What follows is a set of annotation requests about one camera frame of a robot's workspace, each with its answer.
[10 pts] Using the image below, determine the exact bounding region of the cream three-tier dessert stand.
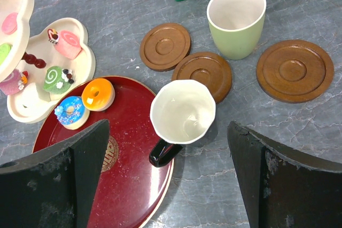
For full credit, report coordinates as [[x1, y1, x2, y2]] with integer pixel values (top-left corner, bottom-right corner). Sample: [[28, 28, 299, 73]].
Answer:
[[1, 0, 96, 123]]

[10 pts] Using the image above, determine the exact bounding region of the pink swirl roll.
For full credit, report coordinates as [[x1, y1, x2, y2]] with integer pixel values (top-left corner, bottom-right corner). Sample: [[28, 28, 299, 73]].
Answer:
[[47, 28, 81, 60], [0, 69, 28, 96]]

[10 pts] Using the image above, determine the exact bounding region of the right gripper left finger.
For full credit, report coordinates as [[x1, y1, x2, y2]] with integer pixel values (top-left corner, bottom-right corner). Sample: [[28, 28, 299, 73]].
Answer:
[[1, 120, 110, 227]]

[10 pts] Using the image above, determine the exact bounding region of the brown wooden coaster left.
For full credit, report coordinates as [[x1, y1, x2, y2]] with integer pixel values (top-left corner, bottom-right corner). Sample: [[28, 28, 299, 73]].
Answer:
[[139, 23, 191, 72]]

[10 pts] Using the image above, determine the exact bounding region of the brown wooden coaster middle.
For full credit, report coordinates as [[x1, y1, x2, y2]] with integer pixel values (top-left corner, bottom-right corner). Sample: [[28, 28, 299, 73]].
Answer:
[[172, 52, 232, 104]]

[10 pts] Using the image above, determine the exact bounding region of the red round tray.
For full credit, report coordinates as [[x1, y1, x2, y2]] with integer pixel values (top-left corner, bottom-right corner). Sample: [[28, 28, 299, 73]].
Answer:
[[32, 75, 174, 228]]

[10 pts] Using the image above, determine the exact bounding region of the brown wooden coaster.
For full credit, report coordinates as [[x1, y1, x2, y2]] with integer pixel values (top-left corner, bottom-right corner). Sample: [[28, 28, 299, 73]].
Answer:
[[139, 23, 191, 72], [256, 40, 334, 104], [172, 52, 232, 104]]

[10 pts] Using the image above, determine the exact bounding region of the green cookie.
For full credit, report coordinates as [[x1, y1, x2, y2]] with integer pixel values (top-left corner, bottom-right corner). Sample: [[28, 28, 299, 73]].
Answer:
[[0, 43, 12, 64]]

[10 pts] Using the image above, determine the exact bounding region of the orange donut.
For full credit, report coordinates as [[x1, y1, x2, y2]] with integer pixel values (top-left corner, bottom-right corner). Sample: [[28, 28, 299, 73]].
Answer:
[[81, 78, 115, 112]]

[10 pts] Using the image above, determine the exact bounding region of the light green mug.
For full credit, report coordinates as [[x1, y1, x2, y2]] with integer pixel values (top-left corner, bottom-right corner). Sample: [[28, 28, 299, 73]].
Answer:
[[206, 0, 267, 60]]

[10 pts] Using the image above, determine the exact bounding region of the blue donut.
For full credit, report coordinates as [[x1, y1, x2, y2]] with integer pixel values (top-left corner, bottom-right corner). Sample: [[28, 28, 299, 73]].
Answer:
[[54, 96, 90, 130]]

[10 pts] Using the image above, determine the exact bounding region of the black and white mug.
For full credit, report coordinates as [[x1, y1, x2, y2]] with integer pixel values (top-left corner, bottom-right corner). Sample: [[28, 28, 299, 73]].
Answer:
[[149, 80, 216, 168]]

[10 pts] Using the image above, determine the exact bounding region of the pink cookie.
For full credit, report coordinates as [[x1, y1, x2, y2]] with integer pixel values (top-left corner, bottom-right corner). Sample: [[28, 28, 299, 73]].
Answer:
[[1, 12, 18, 35]]

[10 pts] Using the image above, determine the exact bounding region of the green swirl roll cake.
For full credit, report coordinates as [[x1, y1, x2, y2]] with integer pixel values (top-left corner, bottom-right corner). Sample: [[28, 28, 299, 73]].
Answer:
[[43, 66, 74, 95]]

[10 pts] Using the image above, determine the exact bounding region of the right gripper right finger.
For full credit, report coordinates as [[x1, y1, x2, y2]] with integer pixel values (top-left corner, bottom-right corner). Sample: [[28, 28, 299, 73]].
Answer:
[[227, 121, 341, 227]]

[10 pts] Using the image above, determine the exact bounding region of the brown wooden coaster right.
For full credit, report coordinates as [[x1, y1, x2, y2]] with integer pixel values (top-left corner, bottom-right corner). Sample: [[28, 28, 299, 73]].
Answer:
[[256, 40, 334, 104]]

